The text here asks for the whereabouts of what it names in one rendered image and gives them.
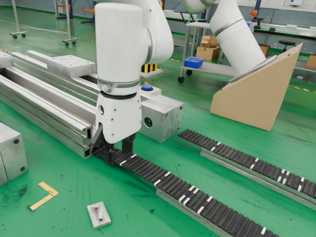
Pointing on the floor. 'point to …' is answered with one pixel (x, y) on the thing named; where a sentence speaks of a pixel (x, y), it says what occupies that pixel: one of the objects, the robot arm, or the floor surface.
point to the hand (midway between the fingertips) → (118, 151)
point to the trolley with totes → (192, 63)
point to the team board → (43, 29)
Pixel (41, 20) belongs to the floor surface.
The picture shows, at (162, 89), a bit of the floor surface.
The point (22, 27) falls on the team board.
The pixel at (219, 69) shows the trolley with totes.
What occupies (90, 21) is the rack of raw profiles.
